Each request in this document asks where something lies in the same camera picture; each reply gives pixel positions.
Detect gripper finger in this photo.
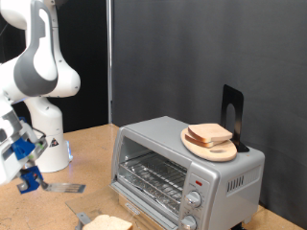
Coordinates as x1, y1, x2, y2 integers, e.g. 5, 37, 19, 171
16, 180, 31, 193

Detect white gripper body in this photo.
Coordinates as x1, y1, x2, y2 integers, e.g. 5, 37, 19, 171
0, 149, 27, 187

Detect metal spatula with blue block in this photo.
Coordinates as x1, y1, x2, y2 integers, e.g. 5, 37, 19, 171
16, 165, 86, 195

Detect glass oven door with handle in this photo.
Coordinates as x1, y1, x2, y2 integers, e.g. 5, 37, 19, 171
65, 181, 180, 230

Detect white bread slice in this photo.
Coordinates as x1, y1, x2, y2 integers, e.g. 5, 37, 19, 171
184, 132, 222, 149
82, 214, 133, 230
187, 123, 233, 144

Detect silver oven knob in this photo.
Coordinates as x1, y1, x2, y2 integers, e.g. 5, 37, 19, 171
179, 215, 198, 230
184, 191, 202, 209

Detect silver toaster oven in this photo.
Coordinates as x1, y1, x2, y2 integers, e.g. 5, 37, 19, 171
110, 115, 266, 230

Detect vertical metal pole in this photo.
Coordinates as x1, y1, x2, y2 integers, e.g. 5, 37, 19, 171
106, 0, 113, 125

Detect round wooden board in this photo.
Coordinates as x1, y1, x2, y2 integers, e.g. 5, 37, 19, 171
180, 127, 238, 162

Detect black metal bookend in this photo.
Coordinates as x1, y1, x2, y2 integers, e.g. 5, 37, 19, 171
220, 84, 250, 153

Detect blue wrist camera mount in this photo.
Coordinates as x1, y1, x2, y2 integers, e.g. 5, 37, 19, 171
11, 136, 48, 161

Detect wire oven rack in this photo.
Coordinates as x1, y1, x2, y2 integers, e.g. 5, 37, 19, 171
118, 152, 188, 216

